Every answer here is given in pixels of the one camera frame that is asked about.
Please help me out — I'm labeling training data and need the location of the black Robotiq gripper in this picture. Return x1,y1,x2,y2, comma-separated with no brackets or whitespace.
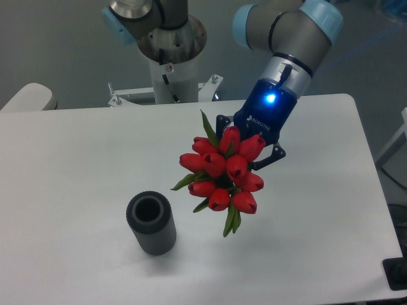
216,79,297,171

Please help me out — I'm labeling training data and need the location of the red tulip bouquet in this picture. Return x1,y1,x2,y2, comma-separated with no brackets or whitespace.
172,112,266,237

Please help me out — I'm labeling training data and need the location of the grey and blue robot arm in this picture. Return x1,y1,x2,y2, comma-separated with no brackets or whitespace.
102,1,343,170

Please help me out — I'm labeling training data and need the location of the dark grey ribbed vase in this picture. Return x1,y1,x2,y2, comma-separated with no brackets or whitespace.
126,191,177,255

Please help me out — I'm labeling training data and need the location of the white furniture leg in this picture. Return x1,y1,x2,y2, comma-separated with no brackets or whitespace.
374,108,406,168

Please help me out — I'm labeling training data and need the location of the black table clamp device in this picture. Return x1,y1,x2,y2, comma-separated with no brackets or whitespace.
382,257,406,291

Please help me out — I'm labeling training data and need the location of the beige chair armrest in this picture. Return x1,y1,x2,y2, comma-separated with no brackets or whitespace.
1,83,58,113

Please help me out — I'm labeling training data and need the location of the white pedestal base frame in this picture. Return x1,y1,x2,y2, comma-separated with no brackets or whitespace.
107,74,224,107

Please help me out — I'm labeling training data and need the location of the black cable on pedestal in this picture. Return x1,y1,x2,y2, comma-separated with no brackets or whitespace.
162,74,181,104

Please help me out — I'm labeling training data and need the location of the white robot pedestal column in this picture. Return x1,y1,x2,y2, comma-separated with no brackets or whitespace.
137,14,208,104

